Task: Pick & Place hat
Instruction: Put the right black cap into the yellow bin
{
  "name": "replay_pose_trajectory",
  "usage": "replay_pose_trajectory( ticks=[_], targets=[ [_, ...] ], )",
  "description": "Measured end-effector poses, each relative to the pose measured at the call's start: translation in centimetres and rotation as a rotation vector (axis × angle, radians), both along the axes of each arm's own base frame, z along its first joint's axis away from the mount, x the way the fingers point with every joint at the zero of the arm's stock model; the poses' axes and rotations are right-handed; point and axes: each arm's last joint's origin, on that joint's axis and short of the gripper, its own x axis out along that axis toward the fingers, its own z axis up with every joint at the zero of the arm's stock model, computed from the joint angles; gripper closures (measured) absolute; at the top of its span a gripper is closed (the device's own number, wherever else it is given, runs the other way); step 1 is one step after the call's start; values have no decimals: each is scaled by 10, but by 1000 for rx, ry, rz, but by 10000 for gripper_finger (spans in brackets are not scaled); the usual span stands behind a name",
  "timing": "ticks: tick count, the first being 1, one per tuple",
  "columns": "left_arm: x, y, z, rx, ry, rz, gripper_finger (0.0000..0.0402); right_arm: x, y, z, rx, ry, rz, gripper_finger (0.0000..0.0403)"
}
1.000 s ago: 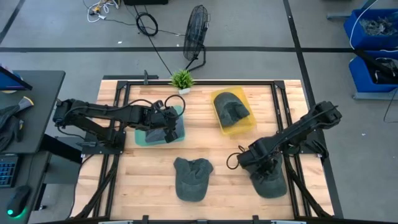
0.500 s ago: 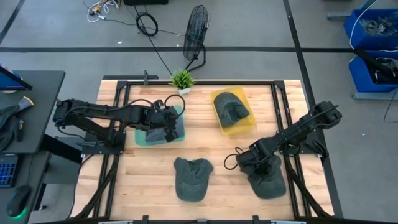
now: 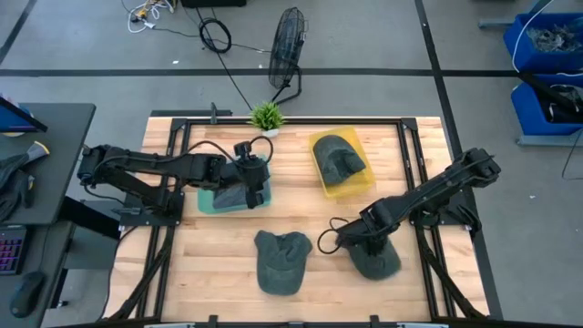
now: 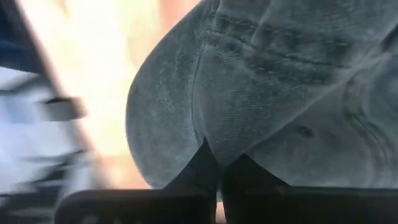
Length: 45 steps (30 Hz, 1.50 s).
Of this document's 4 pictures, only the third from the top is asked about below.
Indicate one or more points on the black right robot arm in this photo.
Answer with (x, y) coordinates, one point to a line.
(437, 187)

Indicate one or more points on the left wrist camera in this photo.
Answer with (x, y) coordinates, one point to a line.
(242, 149)

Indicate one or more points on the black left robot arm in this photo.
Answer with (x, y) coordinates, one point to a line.
(150, 166)

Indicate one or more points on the black metal table frame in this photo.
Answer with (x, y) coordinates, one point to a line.
(291, 121)

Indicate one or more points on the green plant in white pot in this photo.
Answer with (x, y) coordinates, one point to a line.
(267, 117)

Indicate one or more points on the black computer mouse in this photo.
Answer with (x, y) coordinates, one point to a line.
(26, 294)

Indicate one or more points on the translucent yellow plastic bin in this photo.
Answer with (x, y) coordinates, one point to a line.
(360, 187)

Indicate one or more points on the backlit black keyboard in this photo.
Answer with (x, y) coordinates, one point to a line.
(11, 250)

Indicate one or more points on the black floor fan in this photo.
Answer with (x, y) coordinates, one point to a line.
(286, 45)

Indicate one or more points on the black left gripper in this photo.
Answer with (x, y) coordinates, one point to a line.
(250, 175)

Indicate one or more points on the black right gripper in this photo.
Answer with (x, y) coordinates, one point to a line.
(364, 234)

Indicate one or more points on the dark green baseball cap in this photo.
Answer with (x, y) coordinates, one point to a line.
(334, 161)
(281, 266)
(375, 266)

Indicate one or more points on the black bag on desk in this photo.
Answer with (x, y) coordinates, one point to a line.
(11, 182)

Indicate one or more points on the translucent green plastic bin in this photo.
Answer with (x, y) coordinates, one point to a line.
(205, 202)

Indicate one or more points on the black desk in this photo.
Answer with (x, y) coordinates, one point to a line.
(59, 132)

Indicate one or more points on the blue storage bin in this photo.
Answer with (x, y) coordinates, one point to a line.
(524, 50)
(528, 114)

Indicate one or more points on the computer monitor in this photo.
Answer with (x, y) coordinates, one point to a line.
(18, 119)

